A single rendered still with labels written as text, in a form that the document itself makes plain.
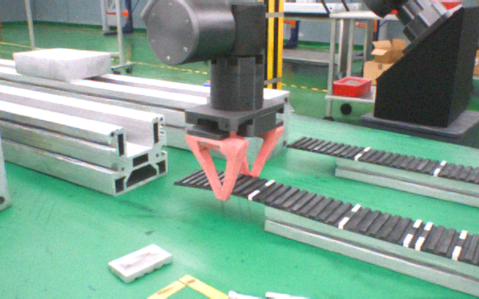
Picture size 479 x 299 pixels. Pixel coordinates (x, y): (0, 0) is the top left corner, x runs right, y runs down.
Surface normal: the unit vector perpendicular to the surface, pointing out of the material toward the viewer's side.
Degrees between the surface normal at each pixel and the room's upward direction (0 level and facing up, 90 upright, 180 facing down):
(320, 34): 90
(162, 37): 89
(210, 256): 0
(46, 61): 90
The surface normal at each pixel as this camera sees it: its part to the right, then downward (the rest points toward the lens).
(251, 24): 0.43, 0.28
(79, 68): 0.83, 0.18
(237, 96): 0.04, 0.30
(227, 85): -0.36, 0.28
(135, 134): -0.55, 0.26
